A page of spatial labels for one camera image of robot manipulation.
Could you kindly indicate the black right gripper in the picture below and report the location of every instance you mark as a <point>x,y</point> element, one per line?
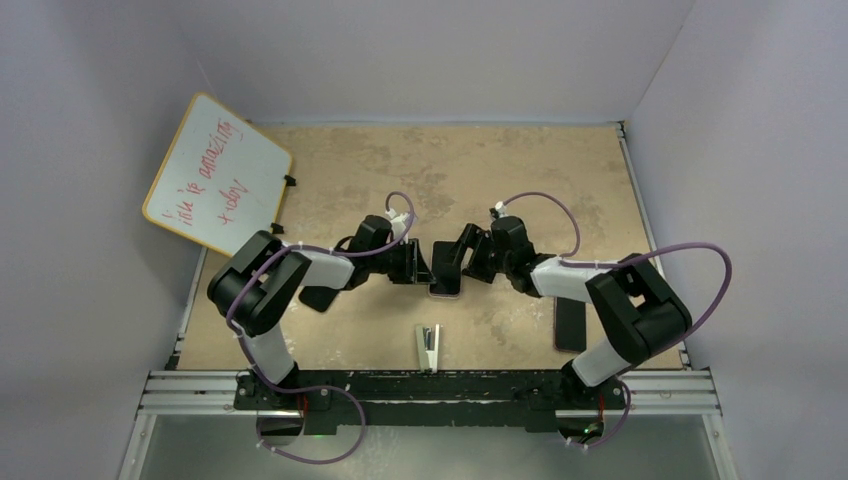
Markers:
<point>472,238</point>

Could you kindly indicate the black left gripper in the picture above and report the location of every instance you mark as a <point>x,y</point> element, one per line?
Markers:
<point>413,269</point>

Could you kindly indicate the purple smartphone black screen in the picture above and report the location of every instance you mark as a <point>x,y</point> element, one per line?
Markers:
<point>442,267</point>

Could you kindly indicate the white phone case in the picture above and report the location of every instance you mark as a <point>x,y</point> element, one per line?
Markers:
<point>444,292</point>

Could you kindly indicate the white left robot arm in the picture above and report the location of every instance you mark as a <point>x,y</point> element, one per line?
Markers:
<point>254,288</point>

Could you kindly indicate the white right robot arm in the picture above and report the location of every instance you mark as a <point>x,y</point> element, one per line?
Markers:
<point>639,312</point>

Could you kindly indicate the black phone case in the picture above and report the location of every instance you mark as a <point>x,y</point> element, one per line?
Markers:
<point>318,298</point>

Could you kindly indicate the white stapler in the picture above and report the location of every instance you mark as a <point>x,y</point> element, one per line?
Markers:
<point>427,345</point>

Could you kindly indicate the yellow framed whiteboard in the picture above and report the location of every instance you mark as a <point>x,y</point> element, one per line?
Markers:
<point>221,180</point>

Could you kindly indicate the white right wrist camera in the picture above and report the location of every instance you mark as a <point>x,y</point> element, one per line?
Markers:
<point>498,212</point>

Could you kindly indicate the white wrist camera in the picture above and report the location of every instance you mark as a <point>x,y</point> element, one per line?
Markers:
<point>498,212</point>
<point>400,224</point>

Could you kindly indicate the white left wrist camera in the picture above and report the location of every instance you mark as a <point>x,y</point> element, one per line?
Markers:
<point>400,224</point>

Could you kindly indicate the black aluminium mounting rail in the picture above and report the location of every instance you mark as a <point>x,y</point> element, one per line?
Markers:
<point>529,399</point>

